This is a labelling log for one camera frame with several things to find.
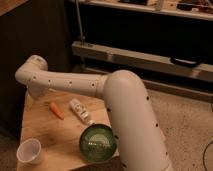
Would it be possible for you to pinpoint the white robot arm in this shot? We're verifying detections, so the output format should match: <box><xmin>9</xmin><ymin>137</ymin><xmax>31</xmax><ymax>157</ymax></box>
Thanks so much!
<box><xmin>15</xmin><ymin>55</ymin><xmax>174</xmax><ymax>171</ymax></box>

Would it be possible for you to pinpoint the white plastic bottle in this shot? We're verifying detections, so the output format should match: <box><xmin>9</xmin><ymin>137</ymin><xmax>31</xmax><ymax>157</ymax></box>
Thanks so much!
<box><xmin>69</xmin><ymin>98</ymin><xmax>94</xmax><ymax>125</ymax></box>

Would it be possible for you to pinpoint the green bowl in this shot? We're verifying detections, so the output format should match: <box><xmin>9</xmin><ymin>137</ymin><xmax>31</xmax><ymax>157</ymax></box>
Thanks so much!
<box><xmin>79</xmin><ymin>124</ymin><xmax>117</xmax><ymax>163</ymax></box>

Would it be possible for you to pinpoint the orange carrot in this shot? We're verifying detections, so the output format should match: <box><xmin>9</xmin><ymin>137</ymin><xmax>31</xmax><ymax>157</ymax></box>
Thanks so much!
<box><xmin>49</xmin><ymin>102</ymin><xmax>64</xmax><ymax>120</ymax></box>

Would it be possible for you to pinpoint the wooden table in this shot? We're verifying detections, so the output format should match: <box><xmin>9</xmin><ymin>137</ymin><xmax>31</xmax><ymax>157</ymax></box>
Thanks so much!
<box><xmin>17</xmin><ymin>91</ymin><xmax>120</xmax><ymax>171</ymax></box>

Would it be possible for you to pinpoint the metal vertical pole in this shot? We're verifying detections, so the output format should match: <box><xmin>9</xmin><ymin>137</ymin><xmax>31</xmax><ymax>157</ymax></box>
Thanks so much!
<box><xmin>75</xmin><ymin>0</ymin><xmax>85</xmax><ymax>45</ymax></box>

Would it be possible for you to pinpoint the metal shelf frame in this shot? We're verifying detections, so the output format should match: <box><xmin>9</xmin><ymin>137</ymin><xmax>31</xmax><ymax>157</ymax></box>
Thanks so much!
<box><xmin>71</xmin><ymin>41</ymin><xmax>213</xmax><ymax>82</ymax></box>

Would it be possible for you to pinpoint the black handle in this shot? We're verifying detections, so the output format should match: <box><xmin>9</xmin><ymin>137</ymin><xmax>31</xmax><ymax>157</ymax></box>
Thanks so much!
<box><xmin>170</xmin><ymin>57</ymin><xmax>201</xmax><ymax>68</ymax></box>

